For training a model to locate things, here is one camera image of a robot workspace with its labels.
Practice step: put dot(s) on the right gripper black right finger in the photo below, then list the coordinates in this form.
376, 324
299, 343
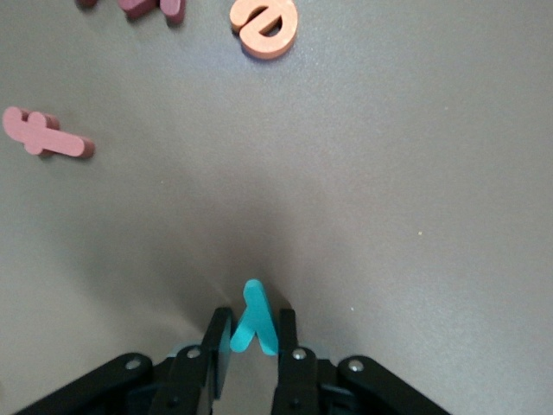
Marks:
298, 384

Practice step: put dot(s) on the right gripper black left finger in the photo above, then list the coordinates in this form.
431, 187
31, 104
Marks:
186, 380

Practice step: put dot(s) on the teal letter y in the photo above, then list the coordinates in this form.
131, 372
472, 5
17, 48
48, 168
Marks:
255, 311

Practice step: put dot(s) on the brown table cover sheet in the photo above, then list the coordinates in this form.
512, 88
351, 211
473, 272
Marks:
389, 151

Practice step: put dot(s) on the pink letter f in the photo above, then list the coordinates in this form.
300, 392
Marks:
56, 142

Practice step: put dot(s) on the orange letter e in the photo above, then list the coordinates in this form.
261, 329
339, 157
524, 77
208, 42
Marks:
268, 50

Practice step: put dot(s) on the dark red letter w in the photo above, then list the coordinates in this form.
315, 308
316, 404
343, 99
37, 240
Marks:
171, 8

